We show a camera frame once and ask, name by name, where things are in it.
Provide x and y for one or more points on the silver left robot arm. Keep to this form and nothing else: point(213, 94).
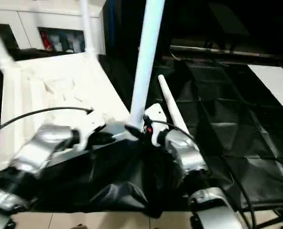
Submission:
point(36, 148)

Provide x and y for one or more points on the dark metal rod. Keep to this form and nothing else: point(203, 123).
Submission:
point(227, 51)

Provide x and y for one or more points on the white glass-door cabinet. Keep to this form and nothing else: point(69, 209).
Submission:
point(48, 16)

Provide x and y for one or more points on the black case with gold label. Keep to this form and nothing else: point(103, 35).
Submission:
point(122, 28)

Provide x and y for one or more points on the black metal stand leg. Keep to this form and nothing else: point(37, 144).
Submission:
point(275, 219)

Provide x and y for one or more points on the grey left robot foot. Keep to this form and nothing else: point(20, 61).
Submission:
point(79, 225)

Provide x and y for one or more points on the white flat board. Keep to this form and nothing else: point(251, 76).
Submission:
point(275, 83)

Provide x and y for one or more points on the white plastic table top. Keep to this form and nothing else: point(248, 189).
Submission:
point(48, 86)

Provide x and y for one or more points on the black work mat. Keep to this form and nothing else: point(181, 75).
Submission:
point(227, 131)

